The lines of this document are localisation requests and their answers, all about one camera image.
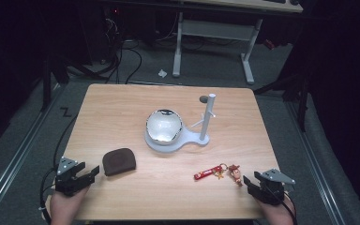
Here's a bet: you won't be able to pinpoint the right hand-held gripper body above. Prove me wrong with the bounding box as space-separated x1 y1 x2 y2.
255 168 296 206

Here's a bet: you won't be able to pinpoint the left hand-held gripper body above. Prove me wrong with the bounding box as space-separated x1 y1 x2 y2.
54 156 90 198

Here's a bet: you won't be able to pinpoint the person's left hand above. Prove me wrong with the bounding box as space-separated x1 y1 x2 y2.
49 186 91 225

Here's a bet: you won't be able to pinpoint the person's right hand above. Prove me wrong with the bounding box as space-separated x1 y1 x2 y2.
255 195 297 225

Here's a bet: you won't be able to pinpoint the brown pouch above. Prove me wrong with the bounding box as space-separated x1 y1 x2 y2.
101 147 137 177

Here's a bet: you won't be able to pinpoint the white stand with pegs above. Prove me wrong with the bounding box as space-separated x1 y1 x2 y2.
143 93 218 155

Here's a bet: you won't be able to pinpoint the shiny silver bowl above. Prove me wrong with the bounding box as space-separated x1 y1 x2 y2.
145 108 184 146

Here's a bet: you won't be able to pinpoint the black metal stand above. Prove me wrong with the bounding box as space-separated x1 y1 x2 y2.
252 67 313 133
40 52 71 113

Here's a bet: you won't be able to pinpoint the white desk with metal legs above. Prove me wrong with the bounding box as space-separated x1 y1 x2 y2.
99 0 305 85

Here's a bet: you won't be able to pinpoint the cowboy figure keychain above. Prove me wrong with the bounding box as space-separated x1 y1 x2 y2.
227 164 245 188

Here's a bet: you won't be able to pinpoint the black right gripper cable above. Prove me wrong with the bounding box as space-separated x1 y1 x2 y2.
270 186 298 225

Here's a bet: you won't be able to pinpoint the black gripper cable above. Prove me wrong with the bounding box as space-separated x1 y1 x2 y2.
38 113 79 223
270 186 298 225

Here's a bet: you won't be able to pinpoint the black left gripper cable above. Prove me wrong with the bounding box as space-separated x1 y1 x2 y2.
38 113 79 223

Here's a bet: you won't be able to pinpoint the red bar keychain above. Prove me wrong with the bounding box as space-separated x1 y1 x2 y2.
193 163 229 182

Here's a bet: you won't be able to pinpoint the metal floor rail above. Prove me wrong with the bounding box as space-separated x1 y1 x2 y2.
0 82 64 224
285 101 347 225

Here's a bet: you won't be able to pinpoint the bundle of black floor cables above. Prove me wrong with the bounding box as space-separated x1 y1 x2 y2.
68 7 182 85

